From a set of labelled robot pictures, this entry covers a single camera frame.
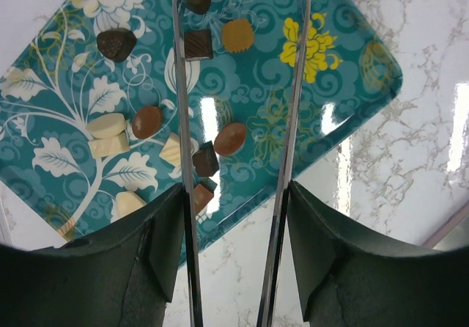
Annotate caramel round fluted chocolate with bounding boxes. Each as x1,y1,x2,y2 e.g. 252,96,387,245
221,18,254,53

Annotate white rounded chocolate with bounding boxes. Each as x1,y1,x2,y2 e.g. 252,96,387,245
111,191,147,223

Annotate white oval chocolate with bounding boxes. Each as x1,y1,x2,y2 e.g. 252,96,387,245
86,113,126,139

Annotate dark strawberry chocolate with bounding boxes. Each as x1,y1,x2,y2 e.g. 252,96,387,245
97,28,137,62

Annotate metal tongs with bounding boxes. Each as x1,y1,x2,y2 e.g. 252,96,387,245
171,0,311,326

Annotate teal floral tray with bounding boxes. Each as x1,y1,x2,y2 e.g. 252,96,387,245
0,0,404,269

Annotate milk cube chocolate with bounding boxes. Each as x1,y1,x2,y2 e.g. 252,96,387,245
194,179,218,216

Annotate dark cube chocolate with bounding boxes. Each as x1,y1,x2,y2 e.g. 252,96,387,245
192,141,219,177

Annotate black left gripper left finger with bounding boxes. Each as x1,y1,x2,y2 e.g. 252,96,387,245
1,185,183,326

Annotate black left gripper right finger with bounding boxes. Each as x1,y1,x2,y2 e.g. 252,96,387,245
287,182,468,326

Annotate milk oval chocolate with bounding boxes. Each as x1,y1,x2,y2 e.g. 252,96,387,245
213,122,247,156
132,106,163,139

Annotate white square striped chocolate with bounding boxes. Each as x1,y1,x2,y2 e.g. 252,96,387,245
159,133,181,167

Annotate pink chocolate tin box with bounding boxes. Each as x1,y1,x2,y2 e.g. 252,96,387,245
422,203,468,251

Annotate dark square striped chocolate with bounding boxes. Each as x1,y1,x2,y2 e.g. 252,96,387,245
184,29,213,62

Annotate white rectangular chocolate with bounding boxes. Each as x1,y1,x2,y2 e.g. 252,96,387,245
88,132,130,159

